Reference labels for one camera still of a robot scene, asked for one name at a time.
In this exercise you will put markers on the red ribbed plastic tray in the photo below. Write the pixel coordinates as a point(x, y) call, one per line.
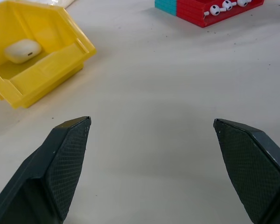
point(200, 11)

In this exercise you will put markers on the white earbud charging case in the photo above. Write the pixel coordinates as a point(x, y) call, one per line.
point(22, 51)

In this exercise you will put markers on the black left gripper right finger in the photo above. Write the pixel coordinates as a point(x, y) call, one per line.
point(252, 172)

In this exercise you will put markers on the yellow plastic bin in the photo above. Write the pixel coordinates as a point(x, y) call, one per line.
point(37, 60)

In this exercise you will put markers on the teal ribbed plastic tray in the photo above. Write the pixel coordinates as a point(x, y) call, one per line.
point(165, 6)

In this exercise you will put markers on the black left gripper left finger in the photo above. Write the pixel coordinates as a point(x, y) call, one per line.
point(49, 172)

